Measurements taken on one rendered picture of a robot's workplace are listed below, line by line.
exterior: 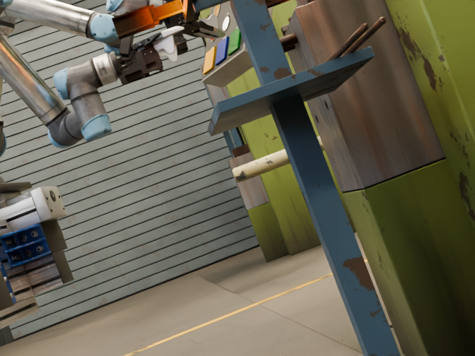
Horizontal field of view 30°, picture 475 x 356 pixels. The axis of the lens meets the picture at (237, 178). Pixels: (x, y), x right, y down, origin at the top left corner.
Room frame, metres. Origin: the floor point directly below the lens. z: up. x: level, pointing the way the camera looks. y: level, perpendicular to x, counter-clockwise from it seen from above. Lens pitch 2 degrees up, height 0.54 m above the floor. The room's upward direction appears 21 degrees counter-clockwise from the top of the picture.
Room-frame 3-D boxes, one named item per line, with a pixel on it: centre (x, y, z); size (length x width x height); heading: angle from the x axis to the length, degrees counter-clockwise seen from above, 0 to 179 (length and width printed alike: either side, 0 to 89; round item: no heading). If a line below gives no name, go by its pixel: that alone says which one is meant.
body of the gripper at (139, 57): (2.24, 0.13, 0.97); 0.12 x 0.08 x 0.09; 92
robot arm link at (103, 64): (2.24, 0.21, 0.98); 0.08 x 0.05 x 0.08; 2
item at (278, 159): (2.62, -0.21, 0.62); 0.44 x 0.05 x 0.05; 92
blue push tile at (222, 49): (2.78, -0.10, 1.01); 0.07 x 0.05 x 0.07; 27
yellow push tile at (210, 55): (2.87, -0.06, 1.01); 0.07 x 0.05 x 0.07; 27
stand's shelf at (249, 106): (1.78, -0.14, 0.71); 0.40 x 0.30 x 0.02; 5
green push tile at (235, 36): (2.69, -0.15, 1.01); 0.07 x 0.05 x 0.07; 27
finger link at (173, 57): (2.31, 0.04, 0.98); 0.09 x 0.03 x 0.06; 128
